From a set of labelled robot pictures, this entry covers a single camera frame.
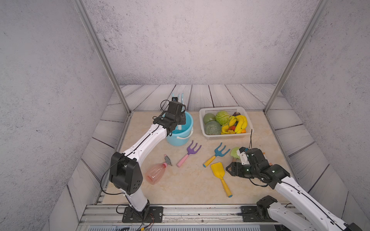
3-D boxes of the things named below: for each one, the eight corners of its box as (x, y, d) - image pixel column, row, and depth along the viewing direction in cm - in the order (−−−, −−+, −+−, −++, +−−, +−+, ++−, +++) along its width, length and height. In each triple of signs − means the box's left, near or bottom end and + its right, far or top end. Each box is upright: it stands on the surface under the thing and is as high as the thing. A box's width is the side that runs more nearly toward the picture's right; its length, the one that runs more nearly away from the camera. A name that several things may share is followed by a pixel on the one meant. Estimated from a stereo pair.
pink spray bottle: (145, 178, 87) (142, 174, 82) (164, 158, 96) (163, 152, 91) (154, 187, 84) (151, 182, 79) (173, 164, 93) (172, 159, 87)
